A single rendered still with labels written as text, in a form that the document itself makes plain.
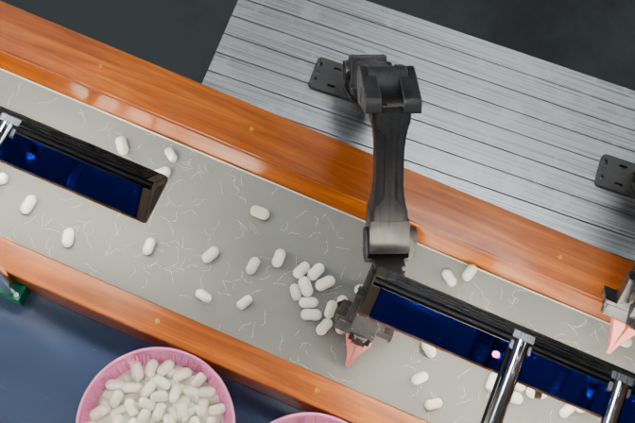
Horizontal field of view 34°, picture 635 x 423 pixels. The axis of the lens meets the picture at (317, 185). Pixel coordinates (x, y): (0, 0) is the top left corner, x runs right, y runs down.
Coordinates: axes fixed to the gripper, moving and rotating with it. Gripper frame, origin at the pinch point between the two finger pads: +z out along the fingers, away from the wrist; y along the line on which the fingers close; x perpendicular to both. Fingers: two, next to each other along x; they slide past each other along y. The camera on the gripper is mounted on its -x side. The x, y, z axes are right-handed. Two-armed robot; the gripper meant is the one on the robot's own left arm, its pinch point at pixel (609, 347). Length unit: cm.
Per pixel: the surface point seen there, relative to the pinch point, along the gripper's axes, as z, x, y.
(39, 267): 23, -13, -97
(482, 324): -8.4, -31.7, -25.3
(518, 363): -6.2, -34.7, -18.8
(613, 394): -7.2, -33.5, -4.9
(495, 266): -2.0, 10.1, -22.4
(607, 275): -7.7, 13.2, -3.2
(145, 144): 2, 8, -91
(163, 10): 1, 106, -123
